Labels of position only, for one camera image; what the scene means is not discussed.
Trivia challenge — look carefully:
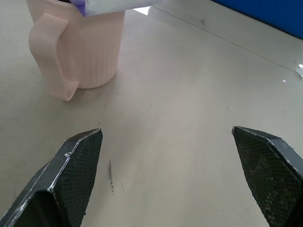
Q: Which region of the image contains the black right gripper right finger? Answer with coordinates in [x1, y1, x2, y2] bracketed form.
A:
[231, 126, 303, 227]

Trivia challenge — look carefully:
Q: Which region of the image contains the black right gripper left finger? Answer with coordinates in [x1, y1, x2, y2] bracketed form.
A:
[0, 128, 103, 227]

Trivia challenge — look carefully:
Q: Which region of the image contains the pink ribbed plastic mug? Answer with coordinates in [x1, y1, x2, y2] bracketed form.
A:
[25, 0, 126, 102]

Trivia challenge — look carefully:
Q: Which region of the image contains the blue panel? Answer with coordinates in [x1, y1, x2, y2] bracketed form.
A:
[210, 0, 303, 40]

